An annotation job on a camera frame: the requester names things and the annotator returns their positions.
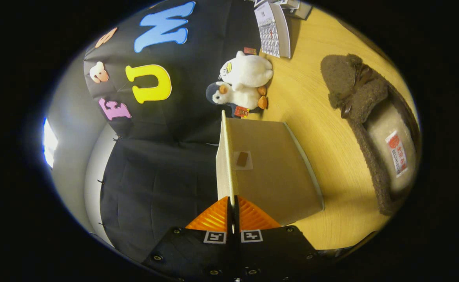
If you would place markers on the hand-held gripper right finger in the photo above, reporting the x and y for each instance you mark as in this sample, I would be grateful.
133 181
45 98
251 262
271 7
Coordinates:
276 254

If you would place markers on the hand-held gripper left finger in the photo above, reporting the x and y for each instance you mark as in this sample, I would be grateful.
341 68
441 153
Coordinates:
198 254

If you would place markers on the beige fabric storage box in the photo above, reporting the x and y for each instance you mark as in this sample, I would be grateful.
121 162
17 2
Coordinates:
272 172

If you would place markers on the brown fuzzy slipper shoe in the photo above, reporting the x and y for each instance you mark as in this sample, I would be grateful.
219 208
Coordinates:
364 98

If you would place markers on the grey white penguin plush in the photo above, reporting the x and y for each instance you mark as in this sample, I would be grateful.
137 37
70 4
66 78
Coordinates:
237 96

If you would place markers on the large ceiling light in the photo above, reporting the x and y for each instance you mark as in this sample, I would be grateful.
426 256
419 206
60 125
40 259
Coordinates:
49 143

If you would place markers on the white duck plush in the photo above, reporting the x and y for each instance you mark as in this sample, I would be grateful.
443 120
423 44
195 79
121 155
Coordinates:
247 70

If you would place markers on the patterned cover book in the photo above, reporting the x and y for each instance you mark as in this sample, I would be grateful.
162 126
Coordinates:
270 31

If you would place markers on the dark grey book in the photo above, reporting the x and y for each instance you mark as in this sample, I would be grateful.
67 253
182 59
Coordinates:
303 11

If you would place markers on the white book black lettering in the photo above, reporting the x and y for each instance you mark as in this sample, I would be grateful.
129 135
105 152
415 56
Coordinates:
288 3

